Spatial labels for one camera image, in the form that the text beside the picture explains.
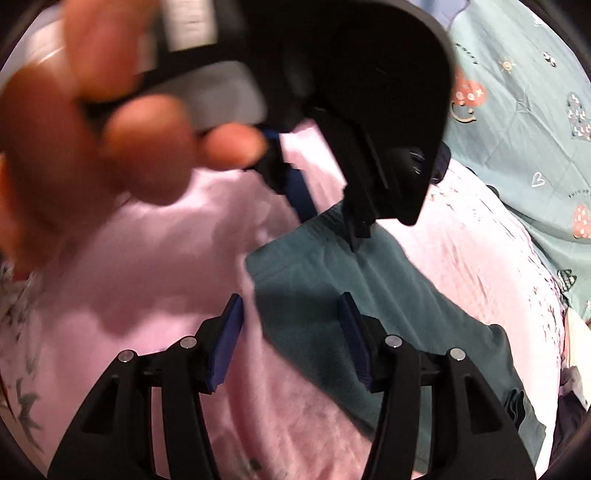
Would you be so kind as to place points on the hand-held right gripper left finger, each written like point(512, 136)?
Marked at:
point(224, 346)

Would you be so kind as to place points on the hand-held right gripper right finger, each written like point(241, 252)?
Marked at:
point(358, 346)

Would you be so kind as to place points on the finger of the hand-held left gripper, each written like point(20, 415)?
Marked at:
point(300, 189)
point(360, 217)

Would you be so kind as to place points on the teal pants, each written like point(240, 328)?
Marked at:
point(323, 277)

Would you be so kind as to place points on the person's left hand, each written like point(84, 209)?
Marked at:
point(55, 161)

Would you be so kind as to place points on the lavender cloth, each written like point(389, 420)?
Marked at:
point(443, 10)

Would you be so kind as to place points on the pink floral blanket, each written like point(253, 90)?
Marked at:
point(138, 277)

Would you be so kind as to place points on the teal printed bedsheet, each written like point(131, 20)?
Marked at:
point(517, 69)

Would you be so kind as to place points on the dark cloth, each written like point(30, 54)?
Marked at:
point(572, 415)

